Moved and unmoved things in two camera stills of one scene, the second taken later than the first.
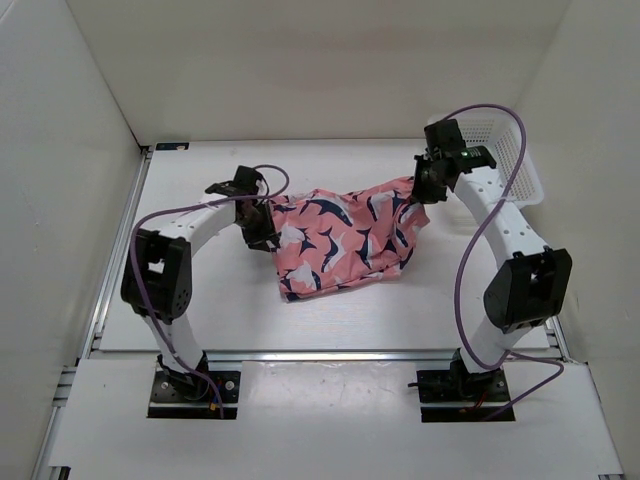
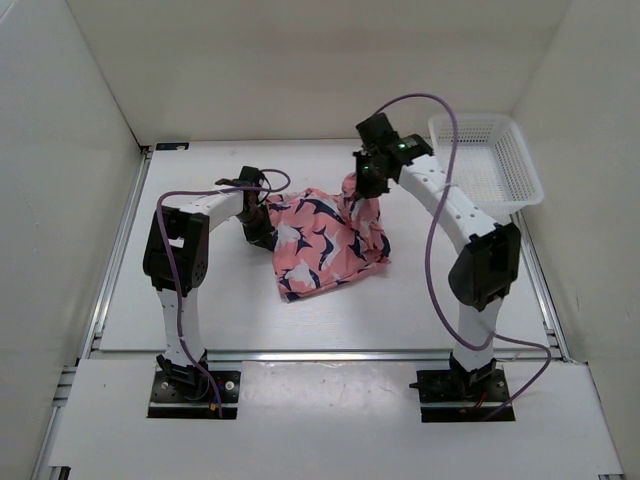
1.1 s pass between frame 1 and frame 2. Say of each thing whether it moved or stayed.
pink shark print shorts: moved
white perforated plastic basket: stayed
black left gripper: stayed
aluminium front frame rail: stayed
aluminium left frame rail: stayed
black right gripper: moved
